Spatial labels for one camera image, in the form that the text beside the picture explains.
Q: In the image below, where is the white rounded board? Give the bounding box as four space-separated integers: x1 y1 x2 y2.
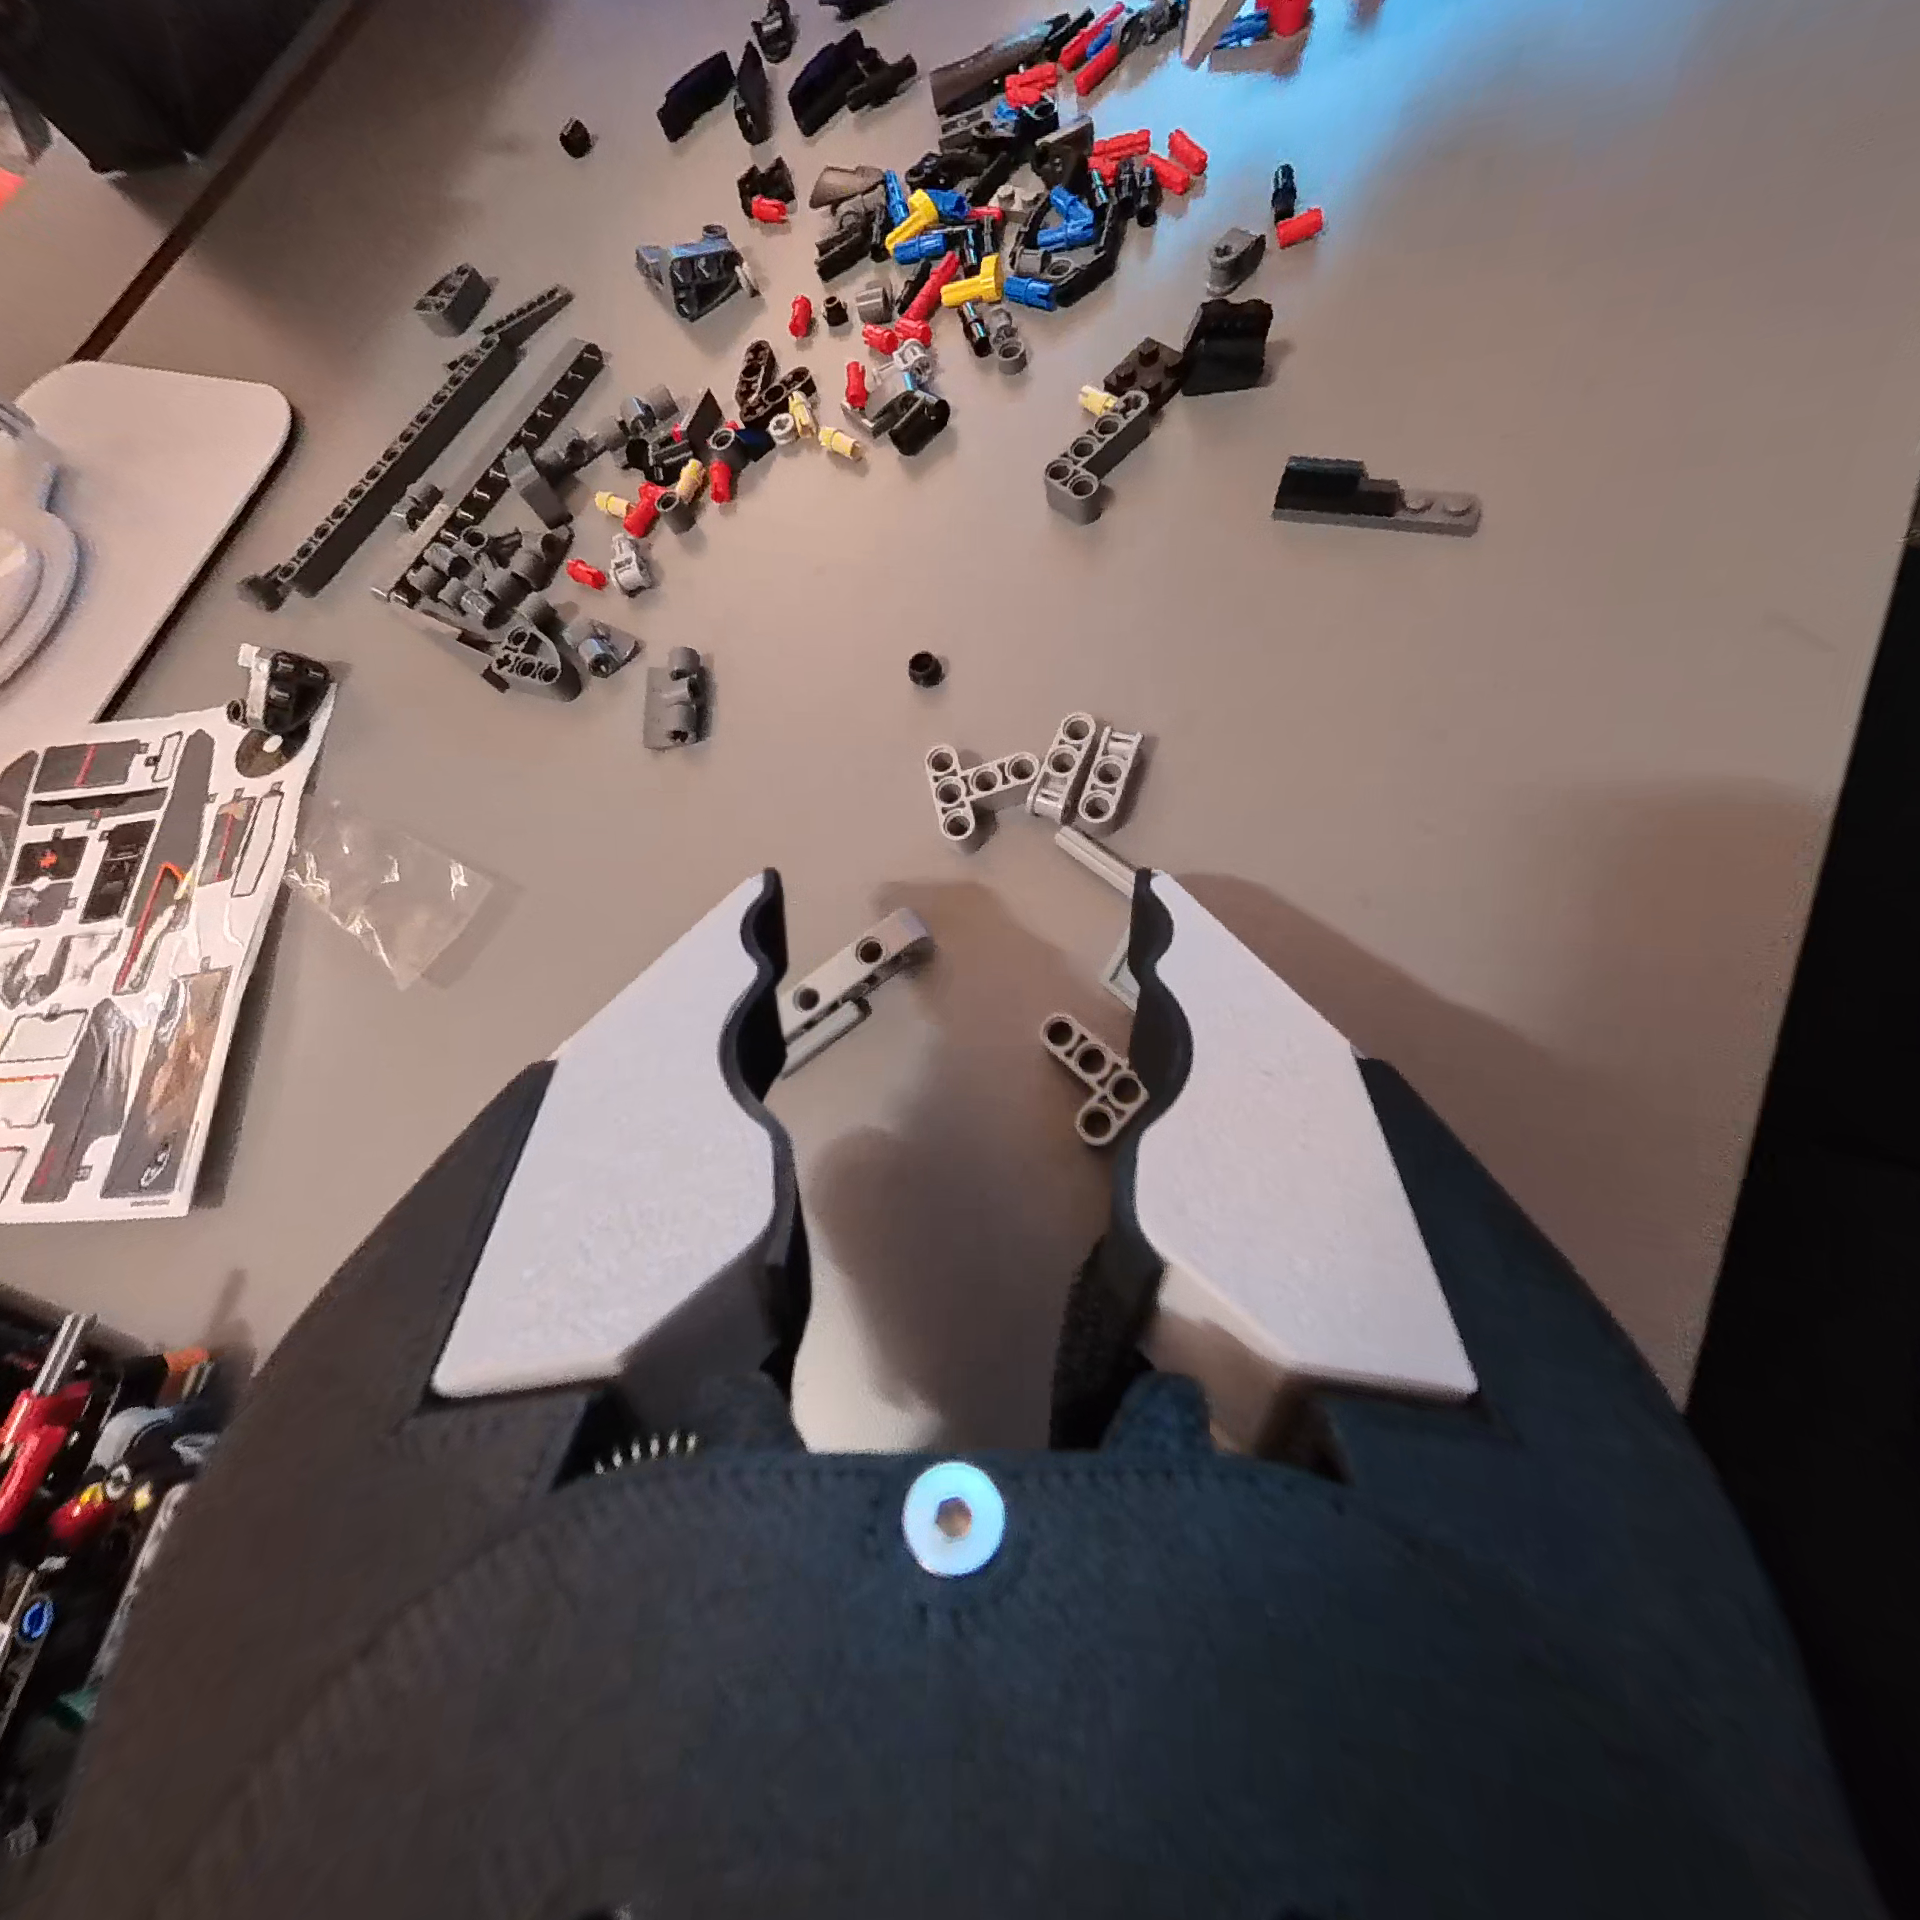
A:
0 359 298 724

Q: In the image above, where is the light grey two-hole lego beam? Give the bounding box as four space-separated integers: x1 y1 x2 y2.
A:
775 905 937 1082

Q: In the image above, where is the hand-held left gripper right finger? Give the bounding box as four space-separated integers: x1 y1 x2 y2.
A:
1119 867 1480 1444

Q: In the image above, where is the clear plastic bag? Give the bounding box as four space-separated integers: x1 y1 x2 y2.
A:
282 807 502 995

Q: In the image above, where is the heap of mixed colourful parts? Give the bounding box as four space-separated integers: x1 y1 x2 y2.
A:
0 1303 233 1825

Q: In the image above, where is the black angled lego connector block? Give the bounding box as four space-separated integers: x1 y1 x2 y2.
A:
786 28 921 139

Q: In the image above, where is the black and white lego piece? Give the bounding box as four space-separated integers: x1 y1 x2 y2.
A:
225 642 338 741

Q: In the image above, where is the pile of small lego pieces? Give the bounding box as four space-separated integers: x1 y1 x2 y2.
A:
382 0 1328 707

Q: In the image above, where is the long dark grey lego plate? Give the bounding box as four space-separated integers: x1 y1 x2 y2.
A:
373 339 609 606

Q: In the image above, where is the grey angled lego beam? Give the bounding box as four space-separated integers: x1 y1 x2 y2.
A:
1039 1011 1152 1149

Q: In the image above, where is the dark grey L-shaped lego beam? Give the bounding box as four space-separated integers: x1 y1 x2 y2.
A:
1046 390 1157 525

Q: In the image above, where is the long black lego beam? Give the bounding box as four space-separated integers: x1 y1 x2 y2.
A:
239 333 519 614

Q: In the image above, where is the sticker sheet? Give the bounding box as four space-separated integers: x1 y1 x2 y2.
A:
0 702 338 1228

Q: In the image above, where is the light grey L-shaped lego beam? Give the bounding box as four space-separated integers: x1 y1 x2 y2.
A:
921 743 1043 855

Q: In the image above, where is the light grey short lego beam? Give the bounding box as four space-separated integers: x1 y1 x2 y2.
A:
1031 711 1106 823
1072 723 1147 834

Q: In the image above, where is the light grey thin lego piece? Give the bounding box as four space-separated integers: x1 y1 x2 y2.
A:
1054 823 1146 905

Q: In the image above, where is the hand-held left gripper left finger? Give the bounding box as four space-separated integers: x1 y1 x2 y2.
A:
433 867 817 1412

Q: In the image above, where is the grey triangular lego panel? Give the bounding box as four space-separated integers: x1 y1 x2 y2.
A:
632 225 752 319

